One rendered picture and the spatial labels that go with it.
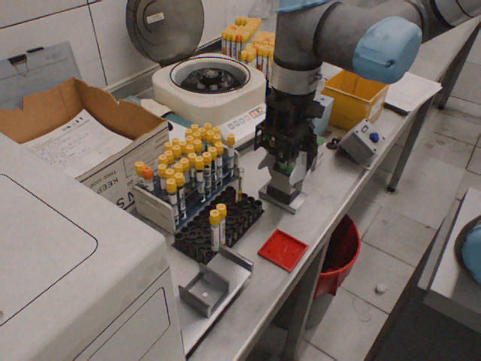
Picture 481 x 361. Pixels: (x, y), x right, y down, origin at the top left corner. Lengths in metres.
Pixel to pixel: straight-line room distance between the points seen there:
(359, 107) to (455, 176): 1.64
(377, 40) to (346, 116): 0.53
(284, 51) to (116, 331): 0.41
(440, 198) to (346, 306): 0.93
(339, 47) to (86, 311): 0.40
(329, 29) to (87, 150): 0.54
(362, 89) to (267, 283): 0.64
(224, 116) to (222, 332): 0.48
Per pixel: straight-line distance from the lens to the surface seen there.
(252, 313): 0.62
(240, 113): 0.92
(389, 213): 2.13
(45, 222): 0.36
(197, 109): 0.86
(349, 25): 0.51
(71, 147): 0.86
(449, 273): 0.71
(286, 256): 0.68
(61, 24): 0.98
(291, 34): 0.55
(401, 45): 0.49
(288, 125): 0.61
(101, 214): 0.35
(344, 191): 0.83
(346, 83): 1.12
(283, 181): 0.73
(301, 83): 0.58
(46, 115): 0.92
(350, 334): 1.65
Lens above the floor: 1.42
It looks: 41 degrees down
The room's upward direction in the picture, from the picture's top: 2 degrees clockwise
